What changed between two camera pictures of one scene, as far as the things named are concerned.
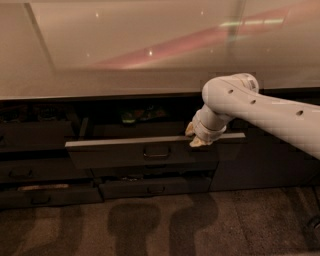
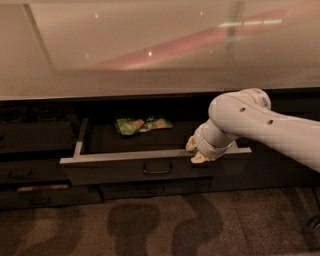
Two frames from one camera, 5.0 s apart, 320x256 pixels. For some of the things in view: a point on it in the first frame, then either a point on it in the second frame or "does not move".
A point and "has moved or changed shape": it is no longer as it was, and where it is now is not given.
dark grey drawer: [149, 153] has moved or changed shape
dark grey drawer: [51, 197] does not move
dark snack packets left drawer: [37, 111] does not move
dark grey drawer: [156, 187] does not move
